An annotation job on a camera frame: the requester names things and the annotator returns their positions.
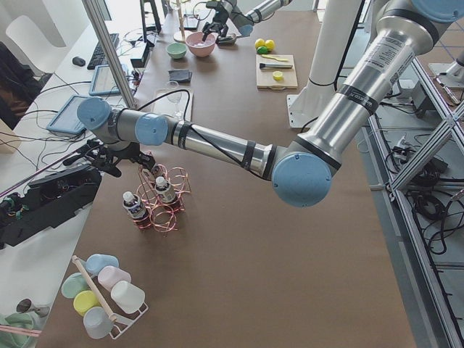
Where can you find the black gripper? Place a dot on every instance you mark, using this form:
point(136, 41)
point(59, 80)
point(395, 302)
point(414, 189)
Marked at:
point(220, 19)
point(133, 154)

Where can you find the copper wire bottle basket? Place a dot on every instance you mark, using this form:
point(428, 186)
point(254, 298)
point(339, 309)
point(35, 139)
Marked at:
point(163, 219)

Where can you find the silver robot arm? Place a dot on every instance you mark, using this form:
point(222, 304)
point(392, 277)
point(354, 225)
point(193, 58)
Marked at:
point(301, 173)
point(244, 23)

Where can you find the tea bottle white cap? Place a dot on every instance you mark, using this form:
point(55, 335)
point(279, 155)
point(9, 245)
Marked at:
point(136, 210)
point(157, 171)
point(166, 194)

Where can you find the metal ice scoop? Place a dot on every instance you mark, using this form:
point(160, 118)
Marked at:
point(226, 40)

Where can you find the pink bowl of ice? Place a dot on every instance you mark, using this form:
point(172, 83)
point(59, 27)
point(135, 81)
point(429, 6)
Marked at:
point(199, 47)

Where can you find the black glass rack tray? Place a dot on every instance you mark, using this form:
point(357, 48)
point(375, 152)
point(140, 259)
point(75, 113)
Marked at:
point(190, 22)

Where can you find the wooden cup stand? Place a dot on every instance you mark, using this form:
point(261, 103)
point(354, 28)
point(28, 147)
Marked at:
point(181, 34)

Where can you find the green bowl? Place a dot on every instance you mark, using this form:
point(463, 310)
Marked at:
point(176, 50)

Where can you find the green lime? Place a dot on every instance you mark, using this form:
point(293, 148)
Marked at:
point(270, 44)

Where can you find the grey folded cloth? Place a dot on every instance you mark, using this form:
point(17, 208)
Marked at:
point(180, 75)

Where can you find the steel muddler black tip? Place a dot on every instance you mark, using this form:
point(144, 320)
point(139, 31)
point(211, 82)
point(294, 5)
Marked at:
point(269, 66)

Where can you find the bamboo cutting board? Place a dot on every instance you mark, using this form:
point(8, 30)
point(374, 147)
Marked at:
point(265, 79)

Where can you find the yellow plastic knife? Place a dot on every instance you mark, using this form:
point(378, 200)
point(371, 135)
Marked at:
point(272, 57)

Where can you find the clear wine glass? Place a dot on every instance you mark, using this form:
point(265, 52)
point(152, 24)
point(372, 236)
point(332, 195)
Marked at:
point(174, 97)

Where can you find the cream rabbit tray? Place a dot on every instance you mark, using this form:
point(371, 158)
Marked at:
point(163, 106)

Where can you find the lemon half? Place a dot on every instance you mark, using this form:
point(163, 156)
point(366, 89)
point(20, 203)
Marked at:
point(277, 75)

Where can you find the blue teach pendant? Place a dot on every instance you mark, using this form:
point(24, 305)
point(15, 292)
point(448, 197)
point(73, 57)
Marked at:
point(66, 120)
point(103, 83)

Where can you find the blue plastic cup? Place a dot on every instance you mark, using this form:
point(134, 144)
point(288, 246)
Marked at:
point(96, 262)

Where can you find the pink plastic cup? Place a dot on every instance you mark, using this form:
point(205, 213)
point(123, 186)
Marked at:
point(110, 275)

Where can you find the black keyboard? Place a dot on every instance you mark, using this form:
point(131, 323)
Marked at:
point(98, 57)

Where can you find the black computer mouse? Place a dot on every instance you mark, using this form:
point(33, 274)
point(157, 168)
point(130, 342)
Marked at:
point(78, 61)

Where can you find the green plastic cup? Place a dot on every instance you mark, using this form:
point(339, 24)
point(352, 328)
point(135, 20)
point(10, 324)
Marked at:
point(73, 285)

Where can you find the white plastic cup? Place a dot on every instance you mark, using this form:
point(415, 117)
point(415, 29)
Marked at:
point(127, 296)

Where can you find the yellow plastic cup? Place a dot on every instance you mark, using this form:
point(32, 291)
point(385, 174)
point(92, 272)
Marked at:
point(84, 301)

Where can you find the white cup rack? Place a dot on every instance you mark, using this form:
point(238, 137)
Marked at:
point(122, 322)

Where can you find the grey plastic cup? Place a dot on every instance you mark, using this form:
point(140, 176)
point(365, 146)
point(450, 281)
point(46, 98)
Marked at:
point(97, 323)

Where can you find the steel jigger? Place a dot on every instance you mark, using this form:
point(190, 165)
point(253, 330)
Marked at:
point(26, 306)

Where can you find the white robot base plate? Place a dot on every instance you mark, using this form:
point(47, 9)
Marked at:
point(303, 107)

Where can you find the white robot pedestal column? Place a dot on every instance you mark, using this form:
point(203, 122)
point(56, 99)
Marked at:
point(339, 24)

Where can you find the aluminium frame post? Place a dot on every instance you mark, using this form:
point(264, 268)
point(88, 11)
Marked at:
point(95, 15)

